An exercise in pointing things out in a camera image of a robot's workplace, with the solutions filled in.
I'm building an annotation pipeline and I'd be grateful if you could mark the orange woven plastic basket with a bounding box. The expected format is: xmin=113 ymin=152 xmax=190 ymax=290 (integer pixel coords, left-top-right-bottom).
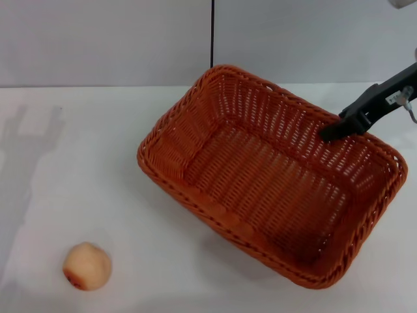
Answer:
xmin=136 ymin=64 xmax=409 ymax=290

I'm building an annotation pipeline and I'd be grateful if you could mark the black vertical wall strip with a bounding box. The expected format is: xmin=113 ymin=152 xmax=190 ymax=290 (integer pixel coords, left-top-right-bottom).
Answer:
xmin=208 ymin=0 xmax=216 ymax=68

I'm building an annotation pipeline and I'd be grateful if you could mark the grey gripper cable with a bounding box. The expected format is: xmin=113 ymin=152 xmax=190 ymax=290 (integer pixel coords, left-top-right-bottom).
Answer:
xmin=401 ymin=85 xmax=417 ymax=125

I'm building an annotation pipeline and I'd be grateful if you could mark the pale artificial peach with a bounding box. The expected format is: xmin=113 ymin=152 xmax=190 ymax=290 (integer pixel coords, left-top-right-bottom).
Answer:
xmin=62 ymin=241 xmax=113 ymax=291

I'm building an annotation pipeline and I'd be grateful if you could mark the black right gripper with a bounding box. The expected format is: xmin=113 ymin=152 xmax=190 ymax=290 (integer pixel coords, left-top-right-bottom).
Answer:
xmin=319 ymin=61 xmax=417 ymax=142

